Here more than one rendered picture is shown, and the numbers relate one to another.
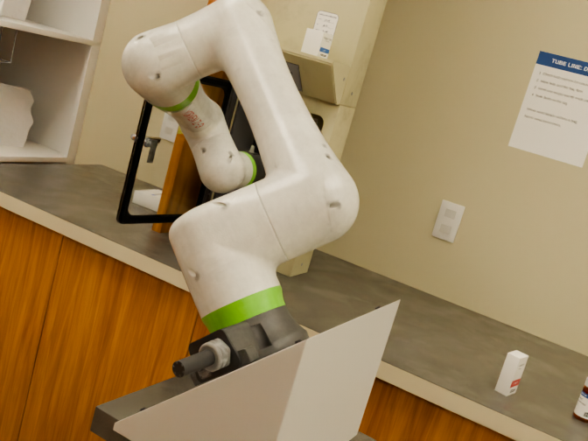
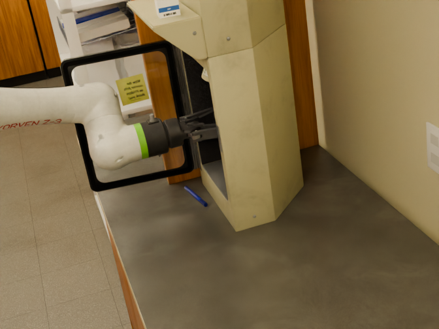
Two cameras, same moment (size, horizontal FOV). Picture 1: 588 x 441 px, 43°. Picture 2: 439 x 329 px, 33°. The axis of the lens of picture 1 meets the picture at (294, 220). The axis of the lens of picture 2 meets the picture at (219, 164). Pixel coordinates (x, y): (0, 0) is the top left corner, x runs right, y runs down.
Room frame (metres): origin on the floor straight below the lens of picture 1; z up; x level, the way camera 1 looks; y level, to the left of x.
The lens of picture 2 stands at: (0.94, -1.34, 1.91)
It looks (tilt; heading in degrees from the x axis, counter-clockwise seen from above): 25 degrees down; 53
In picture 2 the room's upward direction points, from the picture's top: 9 degrees counter-clockwise
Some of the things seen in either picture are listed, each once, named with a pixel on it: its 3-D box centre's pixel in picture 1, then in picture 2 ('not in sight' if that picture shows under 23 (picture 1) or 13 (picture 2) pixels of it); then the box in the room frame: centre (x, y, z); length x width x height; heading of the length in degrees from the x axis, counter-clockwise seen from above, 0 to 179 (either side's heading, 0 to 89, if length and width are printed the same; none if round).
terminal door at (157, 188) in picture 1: (177, 149); (130, 118); (1.92, 0.34, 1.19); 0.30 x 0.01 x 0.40; 149
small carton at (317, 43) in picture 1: (317, 44); (166, 2); (1.92, 0.07, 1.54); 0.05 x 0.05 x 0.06; 62
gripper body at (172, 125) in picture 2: not in sight; (182, 130); (1.94, 0.12, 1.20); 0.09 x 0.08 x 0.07; 156
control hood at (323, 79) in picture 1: (281, 67); (164, 28); (1.95, 0.14, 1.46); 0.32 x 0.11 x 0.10; 66
